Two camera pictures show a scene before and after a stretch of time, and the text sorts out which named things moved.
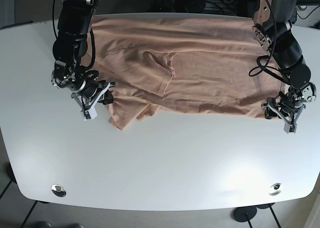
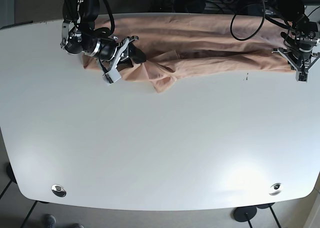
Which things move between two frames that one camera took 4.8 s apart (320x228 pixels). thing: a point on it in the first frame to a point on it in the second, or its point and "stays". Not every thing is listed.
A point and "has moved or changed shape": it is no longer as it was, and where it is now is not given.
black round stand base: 244,214 stays
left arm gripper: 91,93 to 111,53
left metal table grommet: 58,190 stays
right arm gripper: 283,104 to 301,61
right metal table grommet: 275,189 stays
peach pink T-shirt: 165,64 has moved or changed shape
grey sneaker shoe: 77,225 stays
